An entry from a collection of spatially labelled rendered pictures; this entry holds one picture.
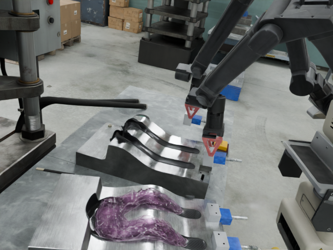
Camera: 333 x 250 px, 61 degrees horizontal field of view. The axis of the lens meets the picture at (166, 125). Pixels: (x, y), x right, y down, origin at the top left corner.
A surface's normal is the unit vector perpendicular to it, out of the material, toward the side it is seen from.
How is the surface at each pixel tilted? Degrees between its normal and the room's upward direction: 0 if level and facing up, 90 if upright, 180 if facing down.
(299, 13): 41
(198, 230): 0
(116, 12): 87
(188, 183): 90
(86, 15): 90
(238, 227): 0
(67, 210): 0
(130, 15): 87
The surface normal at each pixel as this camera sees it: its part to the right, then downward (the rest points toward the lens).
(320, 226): 0.04, 0.48
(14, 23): 0.61, 0.46
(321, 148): -0.99, -0.11
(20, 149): 0.15, -0.87
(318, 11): -0.43, -0.55
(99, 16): -0.26, 0.44
